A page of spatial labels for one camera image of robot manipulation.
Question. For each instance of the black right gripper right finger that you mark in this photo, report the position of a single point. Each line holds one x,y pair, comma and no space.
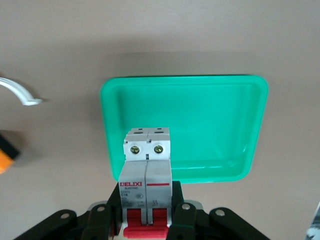
190,220

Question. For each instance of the green plastic tray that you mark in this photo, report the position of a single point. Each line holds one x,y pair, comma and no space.
190,120

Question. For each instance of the white curved bracket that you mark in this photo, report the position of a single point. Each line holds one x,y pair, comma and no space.
17,91

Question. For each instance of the orange button box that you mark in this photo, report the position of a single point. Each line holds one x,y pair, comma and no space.
6,155

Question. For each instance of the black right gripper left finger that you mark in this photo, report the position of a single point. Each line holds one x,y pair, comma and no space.
100,220

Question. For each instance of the white red circuit breaker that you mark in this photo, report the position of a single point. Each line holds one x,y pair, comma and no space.
146,172

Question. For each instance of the grey blurred mount edge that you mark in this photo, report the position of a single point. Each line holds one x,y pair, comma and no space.
314,222

